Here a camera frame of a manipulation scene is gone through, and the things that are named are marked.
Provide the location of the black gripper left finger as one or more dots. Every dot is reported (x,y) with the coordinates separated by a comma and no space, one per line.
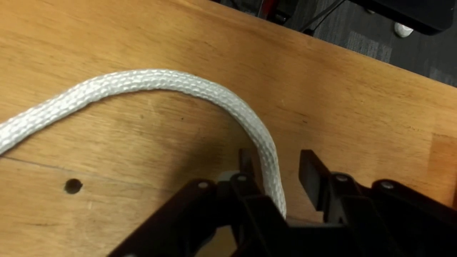
(214,219)

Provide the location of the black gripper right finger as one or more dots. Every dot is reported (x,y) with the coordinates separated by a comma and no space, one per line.
(380,215)

